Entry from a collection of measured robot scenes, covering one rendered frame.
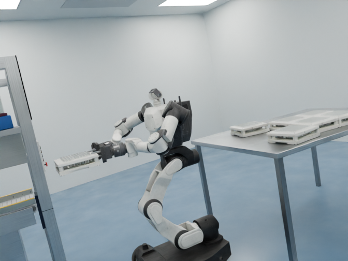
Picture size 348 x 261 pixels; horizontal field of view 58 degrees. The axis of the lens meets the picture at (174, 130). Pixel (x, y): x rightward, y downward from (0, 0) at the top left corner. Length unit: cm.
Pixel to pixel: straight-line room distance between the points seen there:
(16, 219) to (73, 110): 406
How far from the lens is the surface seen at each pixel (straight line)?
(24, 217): 199
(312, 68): 594
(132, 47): 648
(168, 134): 188
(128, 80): 632
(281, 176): 208
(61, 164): 199
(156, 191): 226
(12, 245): 208
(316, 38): 587
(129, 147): 207
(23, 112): 186
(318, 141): 225
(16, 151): 214
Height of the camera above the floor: 138
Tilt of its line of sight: 8 degrees down
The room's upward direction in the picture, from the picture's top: 11 degrees counter-clockwise
